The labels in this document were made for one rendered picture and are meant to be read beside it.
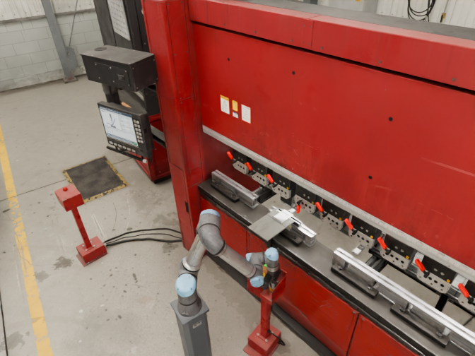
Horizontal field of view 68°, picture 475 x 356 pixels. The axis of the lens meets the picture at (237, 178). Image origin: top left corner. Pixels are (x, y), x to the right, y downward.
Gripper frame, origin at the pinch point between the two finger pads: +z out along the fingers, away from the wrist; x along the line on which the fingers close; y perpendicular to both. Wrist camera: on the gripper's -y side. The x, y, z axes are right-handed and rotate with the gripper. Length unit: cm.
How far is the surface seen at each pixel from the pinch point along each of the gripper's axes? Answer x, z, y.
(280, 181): 20, -52, 42
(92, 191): 284, 74, 21
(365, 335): -60, 13, 13
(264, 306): 4.9, 22.6, -2.8
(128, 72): 124, -114, 19
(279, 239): 12.9, -11.2, 29.0
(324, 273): -25.6, -11.9, 21.9
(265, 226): 20.9, -24.2, 24.2
